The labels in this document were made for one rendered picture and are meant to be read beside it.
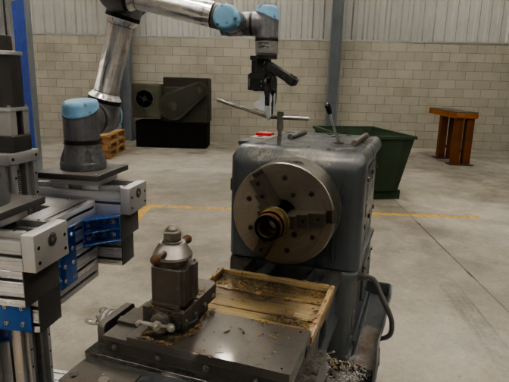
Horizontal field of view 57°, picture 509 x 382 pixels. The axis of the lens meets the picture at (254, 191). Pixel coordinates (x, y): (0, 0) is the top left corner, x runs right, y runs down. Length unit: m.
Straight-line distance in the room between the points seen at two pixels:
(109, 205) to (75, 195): 0.12
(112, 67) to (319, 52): 9.86
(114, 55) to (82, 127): 0.28
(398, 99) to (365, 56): 1.28
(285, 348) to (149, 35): 11.04
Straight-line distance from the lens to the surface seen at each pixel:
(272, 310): 1.27
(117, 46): 1.74
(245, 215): 1.45
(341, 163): 1.50
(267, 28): 1.59
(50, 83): 12.55
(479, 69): 12.32
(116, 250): 1.66
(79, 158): 1.64
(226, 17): 1.47
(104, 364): 1.05
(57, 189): 1.71
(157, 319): 0.97
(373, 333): 1.93
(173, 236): 0.94
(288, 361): 0.92
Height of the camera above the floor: 1.47
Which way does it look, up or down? 13 degrees down
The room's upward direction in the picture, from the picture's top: 1 degrees clockwise
